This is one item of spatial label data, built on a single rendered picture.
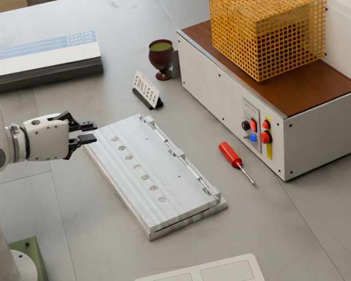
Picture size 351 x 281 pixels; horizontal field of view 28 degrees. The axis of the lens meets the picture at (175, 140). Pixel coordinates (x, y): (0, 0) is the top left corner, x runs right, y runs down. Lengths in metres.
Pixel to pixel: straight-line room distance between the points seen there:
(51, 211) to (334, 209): 0.69
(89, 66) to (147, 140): 0.49
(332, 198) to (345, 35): 0.39
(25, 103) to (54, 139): 0.61
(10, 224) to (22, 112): 0.50
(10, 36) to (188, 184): 1.17
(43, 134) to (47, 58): 0.67
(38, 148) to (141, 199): 0.27
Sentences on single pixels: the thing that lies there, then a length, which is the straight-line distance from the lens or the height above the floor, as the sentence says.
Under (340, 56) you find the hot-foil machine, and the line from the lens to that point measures 1.77.
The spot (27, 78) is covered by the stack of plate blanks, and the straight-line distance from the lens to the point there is 2.28.
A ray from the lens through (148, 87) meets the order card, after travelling 2.07.
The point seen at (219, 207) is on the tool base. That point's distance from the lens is 1.67.
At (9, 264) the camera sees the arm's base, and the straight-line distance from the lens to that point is 1.43.
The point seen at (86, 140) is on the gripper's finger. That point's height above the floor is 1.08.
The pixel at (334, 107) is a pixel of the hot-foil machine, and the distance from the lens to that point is 1.71.
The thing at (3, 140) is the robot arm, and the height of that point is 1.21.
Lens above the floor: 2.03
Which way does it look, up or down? 36 degrees down
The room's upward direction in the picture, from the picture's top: 8 degrees counter-clockwise
